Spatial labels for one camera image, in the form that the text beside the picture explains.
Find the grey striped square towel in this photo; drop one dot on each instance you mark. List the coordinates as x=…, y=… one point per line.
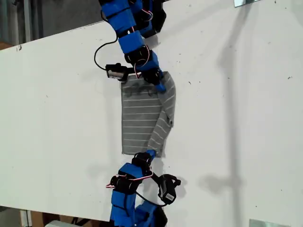
x=137, y=118

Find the white table leg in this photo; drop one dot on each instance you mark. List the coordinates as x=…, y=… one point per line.
x=26, y=218

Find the short black camera stalk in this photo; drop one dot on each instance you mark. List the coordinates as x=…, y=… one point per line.
x=131, y=71
x=156, y=178

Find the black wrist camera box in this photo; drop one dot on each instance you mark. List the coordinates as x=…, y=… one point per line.
x=113, y=72
x=166, y=191

